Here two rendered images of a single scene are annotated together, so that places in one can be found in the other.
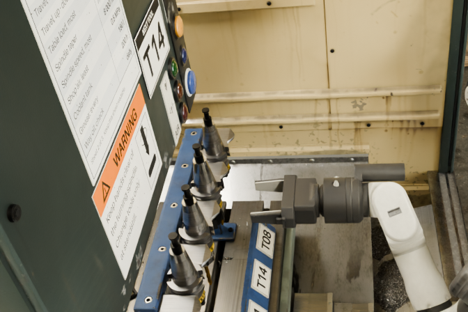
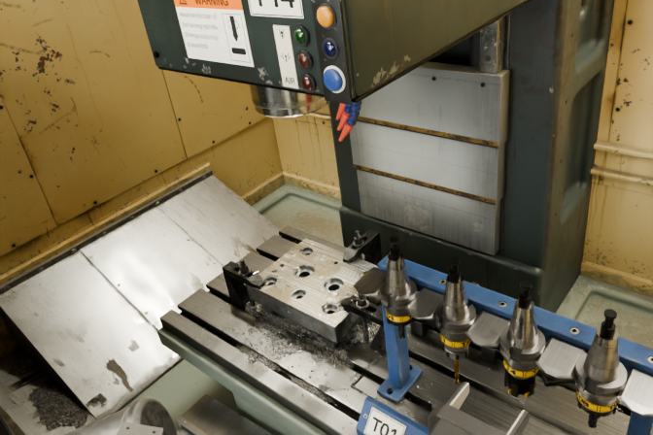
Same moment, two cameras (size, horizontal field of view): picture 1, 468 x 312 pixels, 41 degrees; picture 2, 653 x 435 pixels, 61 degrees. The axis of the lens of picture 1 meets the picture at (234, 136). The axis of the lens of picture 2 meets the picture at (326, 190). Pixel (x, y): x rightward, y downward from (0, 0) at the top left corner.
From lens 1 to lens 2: 1.16 m
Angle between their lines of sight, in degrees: 92
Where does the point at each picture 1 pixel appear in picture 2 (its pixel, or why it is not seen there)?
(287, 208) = (439, 409)
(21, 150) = not seen: outside the picture
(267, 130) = not seen: outside the picture
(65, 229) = not seen: outside the picture
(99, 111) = not seen: outside the picture
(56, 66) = not seen: outside the picture
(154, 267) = (423, 272)
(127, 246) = (195, 48)
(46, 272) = not seen: outside the picture
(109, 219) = (182, 16)
